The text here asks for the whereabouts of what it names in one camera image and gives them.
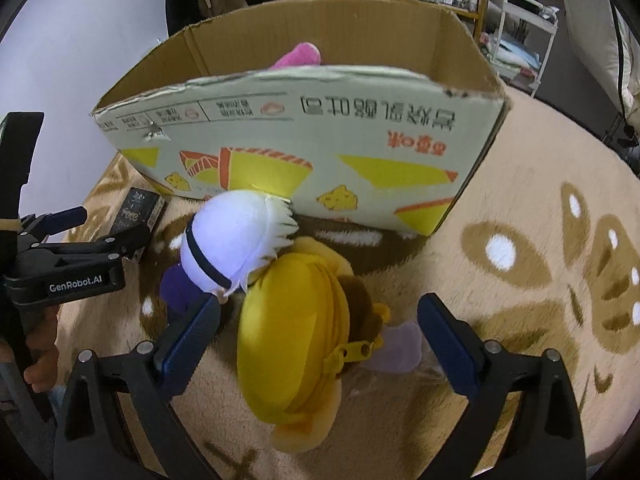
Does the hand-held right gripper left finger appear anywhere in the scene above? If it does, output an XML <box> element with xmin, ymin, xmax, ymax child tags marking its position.
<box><xmin>52</xmin><ymin>292</ymin><xmax>222</xmax><ymax>480</ymax></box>

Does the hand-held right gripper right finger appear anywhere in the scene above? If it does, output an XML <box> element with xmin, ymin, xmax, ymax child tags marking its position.
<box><xmin>417</xmin><ymin>292</ymin><xmax>586</xmax><ymax>480</ymax></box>

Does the yellow plush zipper pouch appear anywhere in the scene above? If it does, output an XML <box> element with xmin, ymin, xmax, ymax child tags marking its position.
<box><xmin>236</xmin><ymin>237</ymin><xmax>391</xmax><ymax>455</ymax></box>

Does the printed cardboard box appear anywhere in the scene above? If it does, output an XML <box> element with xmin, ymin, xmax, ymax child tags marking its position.
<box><xmin>90</xmin><ymin>0</ymin><xmax>514</xmax><ymax>238</ymax></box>

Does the white recliner chair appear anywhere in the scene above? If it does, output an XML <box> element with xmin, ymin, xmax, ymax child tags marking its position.
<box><xmin>554</xmin><ymin>0</ymin><xmax>640</xmax><ymax>132</ymax></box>

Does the white-haired plush doll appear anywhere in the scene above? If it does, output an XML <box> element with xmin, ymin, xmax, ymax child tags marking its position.
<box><xmin>160</xmin><ymin>190</ymin><xmax>300</xmax><ymax>312</ymax></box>

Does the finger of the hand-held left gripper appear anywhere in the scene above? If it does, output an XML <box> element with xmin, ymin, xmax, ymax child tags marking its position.
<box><xmin>20</xmin><ymin>206</ymin><xmax>88</xmax><ymax>237</ymax></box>
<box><xmin>30</xmin><ymin>224</ymin><xmax>152</xmax><ymax>263</ymax></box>

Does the pink plush toy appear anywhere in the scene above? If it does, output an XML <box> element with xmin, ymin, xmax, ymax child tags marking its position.
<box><xmin>269</xmin><ymin>41</ymin><xmax>323</xmax><ymax>70</ymax></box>

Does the person's left hand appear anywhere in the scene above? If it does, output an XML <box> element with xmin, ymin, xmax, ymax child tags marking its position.
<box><xmin>25</xmin><ymin>304</ymin><xmax>61</xmax><ymax>394</ymax></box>

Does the small black box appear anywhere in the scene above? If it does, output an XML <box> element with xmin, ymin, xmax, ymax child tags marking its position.
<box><xmin>111</xmin><ymin>187</ymin><xmax>167</xmax><ymax>261</ymax></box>

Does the black hanging coat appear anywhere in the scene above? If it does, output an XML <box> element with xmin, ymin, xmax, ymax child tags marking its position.
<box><xmin>164</xmin><ymin>0</ymin><xmax>202</xmax><ymax>42</ymax></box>

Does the lavender plush toy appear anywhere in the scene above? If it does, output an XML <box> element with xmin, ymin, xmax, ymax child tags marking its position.
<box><xmin>367</xmin><ymin>321</ymin><xmax>426</xmax><ymax>372</ymax></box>

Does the white trolley cart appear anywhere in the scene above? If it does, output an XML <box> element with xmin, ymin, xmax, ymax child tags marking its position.
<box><xmin>479</xmin><ymin>0</ymin><xmax>561</xmax><ymax>100</ymax></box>

